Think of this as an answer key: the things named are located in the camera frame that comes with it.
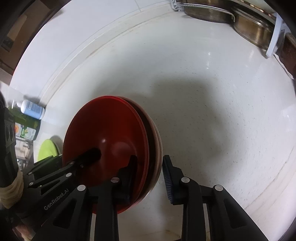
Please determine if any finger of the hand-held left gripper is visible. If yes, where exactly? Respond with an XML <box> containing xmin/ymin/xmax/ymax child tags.
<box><xmin>69</xmin><ymin>148</ymin><xmax>102</xmax><ymax>173</ymax></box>

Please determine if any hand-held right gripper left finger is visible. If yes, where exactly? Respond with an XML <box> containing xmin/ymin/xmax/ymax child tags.
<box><xmin>29</xmin><ymin>155</ymin><xmax>139</xmax><ymax>241</ymax></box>

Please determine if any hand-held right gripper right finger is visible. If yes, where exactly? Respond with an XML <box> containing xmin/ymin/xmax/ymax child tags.
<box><xmin>162</xmin><ymin>155</ymin><xmax>263</xmax><ymax>241</ymax></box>

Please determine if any red and black bowl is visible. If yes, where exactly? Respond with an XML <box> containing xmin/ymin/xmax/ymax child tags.
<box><xmin>62</xmin><ymin>95</ymin><xmax>151</xmax><ymax>215</ymax></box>

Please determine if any green plate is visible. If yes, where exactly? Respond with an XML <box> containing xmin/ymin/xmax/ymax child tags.
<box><xmin>38</xmin><ymin>139</ymin><xmax>63</xmax><ymax>163</ymax></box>

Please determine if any pink bowl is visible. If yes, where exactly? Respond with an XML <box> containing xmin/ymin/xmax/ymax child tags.
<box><xmin>128</xmin><ymin>98</ymin><xmax>160</xmax><ymax>204</ymax></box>

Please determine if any person's left hand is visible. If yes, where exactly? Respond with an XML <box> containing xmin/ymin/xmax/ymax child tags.
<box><xmin>0</xmin><ymin>175</ymin><xmax>25</xmax><ymax>209</ymax></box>

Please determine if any green dish soap bottle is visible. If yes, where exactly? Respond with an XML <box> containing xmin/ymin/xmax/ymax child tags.
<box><xmin>8</xmin><ymin>109</ymin><xmax>41</xmax><ymax>141</ymax></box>

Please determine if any white pump lotion bottle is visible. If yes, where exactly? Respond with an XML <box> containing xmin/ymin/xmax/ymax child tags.
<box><xmin>11</xmin><ymin>99</ymin><xmax>46</xmax><ymax>120</ymax></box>

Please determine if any wide steel pot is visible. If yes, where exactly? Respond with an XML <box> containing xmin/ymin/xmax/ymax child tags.
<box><xmin>181</xmin><ymin>0</ymin><xmax>235</xmax><ymax>24</ymax></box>

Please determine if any white steel kitchen rack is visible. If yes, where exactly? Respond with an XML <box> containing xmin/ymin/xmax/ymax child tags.
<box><xmin>170</xmin><ymin>0</ymin><xmax>295</xmax><ymax>79</ymax></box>

